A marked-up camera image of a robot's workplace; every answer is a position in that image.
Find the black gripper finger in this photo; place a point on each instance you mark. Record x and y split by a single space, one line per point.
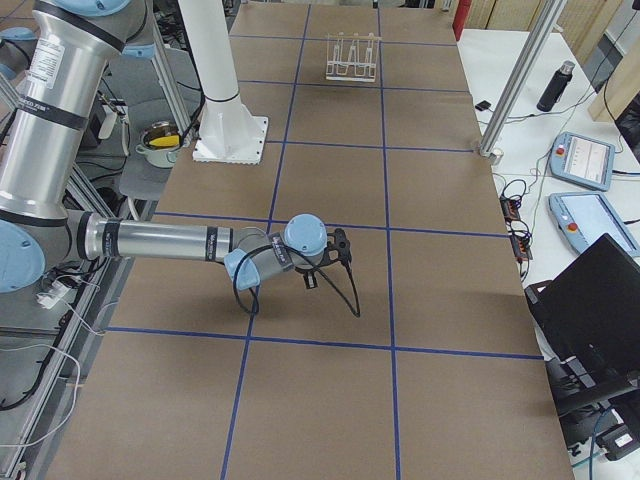
310 281

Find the white enamel pot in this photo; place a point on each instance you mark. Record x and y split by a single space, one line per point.
160 144

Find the aluminium frame post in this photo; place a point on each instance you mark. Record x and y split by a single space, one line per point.
525 62

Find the lower teach pendant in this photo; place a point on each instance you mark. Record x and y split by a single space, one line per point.
583 217

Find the white camera pole base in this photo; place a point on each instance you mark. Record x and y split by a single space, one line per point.
228 132

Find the black laptop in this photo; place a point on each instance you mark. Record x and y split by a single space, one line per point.
590 312

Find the small black box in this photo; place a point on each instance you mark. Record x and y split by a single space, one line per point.
482 105

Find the teach pendant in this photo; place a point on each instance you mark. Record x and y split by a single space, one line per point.
583 217
583 161

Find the upper teach pendant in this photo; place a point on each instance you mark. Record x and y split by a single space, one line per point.
583 161

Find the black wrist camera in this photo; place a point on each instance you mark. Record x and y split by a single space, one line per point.
338 249

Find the black orange usb hub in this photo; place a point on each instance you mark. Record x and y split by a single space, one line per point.
518 230

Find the black water bottle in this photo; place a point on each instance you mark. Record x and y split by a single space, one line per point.
556 86

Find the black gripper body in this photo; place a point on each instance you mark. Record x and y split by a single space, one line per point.
303 270

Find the white wire cup holder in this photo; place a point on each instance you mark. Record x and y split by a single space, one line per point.
352 58

